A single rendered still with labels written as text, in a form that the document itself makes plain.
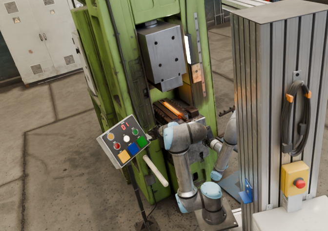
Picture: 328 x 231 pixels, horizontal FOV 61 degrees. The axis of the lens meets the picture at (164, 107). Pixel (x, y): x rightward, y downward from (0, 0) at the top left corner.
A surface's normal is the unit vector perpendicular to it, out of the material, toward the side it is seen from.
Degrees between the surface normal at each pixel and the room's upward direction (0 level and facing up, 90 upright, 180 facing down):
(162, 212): 0
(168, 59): 90
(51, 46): 90
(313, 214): 0
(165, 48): 90
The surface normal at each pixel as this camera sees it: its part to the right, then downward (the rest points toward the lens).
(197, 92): 0.44, 0.36
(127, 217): -0.17, -0.86
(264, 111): 0.16, 0.45
